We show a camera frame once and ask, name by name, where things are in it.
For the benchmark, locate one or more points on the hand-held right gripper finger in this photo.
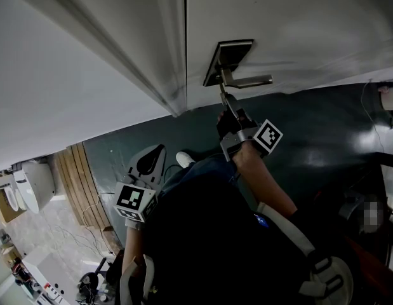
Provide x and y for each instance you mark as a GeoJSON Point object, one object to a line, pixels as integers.
{"type": "Point", "coordinates": [235, 106]}

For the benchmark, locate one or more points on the person's blue jeans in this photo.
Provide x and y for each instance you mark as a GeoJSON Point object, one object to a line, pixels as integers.
{"type": "Point", "coordinates": [202, 170]}

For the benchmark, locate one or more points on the white rounded appliance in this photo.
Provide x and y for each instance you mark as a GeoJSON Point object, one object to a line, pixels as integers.
{"type": "Point", "coordinates": [37, 186]}

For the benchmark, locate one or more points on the white cylinder device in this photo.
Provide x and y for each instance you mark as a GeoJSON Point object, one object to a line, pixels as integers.
{"type": "Point", "coordinates": [391, 100]}

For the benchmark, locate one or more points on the person's right forearm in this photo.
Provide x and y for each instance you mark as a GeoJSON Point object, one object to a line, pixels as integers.
{"type": "Point", "coordinates": [259, 176]}

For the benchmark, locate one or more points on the black chair base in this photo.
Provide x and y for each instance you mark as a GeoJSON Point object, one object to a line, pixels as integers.
{"type": "Point", "coordinates": [94, 278]}

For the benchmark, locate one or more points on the red-brown furniture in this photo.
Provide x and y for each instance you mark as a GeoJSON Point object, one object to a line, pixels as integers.
{"type": "Point", "coordinates": [374, 268]}

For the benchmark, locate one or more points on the wooden slat panel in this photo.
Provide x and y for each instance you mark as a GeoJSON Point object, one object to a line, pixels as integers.
{"type": "Point", "coordinates": [78, 183]}

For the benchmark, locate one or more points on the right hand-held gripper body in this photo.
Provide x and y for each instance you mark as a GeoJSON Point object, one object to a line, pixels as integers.
{"type": "Point", "coordinates": [243, 138]}

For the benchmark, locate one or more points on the person's left forearm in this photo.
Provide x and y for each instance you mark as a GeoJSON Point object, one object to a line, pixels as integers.
{"type": "Point", "coordinates": [132, 249]}

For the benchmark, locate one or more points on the dark door lock plate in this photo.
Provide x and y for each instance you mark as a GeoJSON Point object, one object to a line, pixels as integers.
{"type": "Point", "coordinates": [228, 51]}

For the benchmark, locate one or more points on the person's left white shoe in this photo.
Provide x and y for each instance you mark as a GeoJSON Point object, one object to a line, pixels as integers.
{"type": "Point", "coordinates": [184, 159]}

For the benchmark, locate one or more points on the white cabinet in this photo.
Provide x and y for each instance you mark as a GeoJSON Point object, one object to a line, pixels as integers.
{"type": "Point", "coordinates": [47, 275]}

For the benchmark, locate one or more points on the black metal frame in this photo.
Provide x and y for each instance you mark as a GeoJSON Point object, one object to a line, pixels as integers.
{"type": "Point", "coordinates": [386, 159]}

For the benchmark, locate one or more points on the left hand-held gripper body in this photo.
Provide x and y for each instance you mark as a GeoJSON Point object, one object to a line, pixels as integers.
{"type": "Point", "coordinates": [131, 199]}

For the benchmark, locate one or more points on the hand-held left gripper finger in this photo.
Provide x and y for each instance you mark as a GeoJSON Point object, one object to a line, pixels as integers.
{"type": "Point", "coordinates": [140, 164]}
{"type": "Point", "coordinates": [158, 167]}

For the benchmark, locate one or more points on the cardboard box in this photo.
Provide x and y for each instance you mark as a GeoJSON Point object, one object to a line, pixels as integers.
{"type": "Point", "coordinates": [5, 208]}

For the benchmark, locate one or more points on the white door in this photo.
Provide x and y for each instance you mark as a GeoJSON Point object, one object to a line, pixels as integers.
{"type": "Point", "coordinates": [310, 27]}

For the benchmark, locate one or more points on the person's black shirt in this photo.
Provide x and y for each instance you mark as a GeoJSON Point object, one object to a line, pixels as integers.
{"type": "Point", "coordinates": [215, 249]}

